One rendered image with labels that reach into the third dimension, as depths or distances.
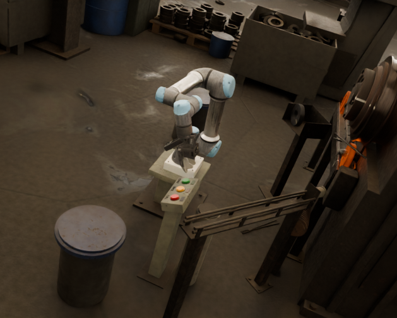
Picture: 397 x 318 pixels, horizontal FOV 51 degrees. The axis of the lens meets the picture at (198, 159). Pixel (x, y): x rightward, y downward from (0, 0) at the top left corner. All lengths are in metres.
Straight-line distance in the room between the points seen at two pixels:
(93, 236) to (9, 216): 0.82
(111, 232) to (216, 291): 0.77
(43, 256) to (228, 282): 1.03
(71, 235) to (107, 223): 0.18
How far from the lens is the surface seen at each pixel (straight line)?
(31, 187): 2.83
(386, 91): 2.16
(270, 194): 3.24
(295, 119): 2.96
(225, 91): 2.26
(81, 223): 1.99
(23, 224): 2.58
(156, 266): 2.32
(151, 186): 2.91
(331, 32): 5.09
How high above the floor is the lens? 1.83
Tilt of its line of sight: 33 degrees down
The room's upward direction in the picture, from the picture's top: 17 degrees clockwise
